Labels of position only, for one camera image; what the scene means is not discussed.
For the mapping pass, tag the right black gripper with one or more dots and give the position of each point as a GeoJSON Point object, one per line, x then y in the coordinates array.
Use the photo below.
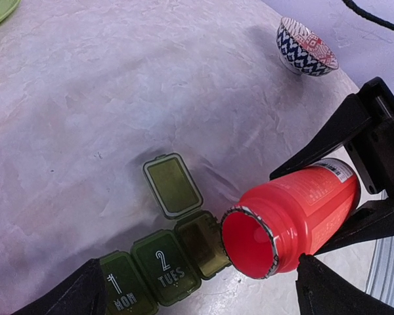
{"type": "Point", "coordinates": [366, 119]}

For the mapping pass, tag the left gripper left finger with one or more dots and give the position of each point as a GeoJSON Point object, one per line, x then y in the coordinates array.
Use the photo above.
{"type": "Point", "coordinates": [82, 292]}

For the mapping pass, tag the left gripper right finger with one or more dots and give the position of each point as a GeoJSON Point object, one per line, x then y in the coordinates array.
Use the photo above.
{"type": "Point", "coordinates": [322, 291]}

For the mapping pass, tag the red pill bottle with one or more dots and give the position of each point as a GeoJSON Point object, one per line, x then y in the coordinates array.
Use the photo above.
{"type": "Point", "coordinates": [274, 223]}

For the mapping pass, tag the green weekly pill organizer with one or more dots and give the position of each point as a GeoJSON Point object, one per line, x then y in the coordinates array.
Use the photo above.
{"type": "Point", "coordinates": [166, 266]}

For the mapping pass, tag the red patterned oval tin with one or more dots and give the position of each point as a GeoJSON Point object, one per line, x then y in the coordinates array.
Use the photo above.
{"type": "Point", "coordinates": [302, 51]}

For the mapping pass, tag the front aluminium rail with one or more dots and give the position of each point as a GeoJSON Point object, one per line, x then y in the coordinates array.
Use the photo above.
{"type": "Point", "coordinates": [380, 282]}

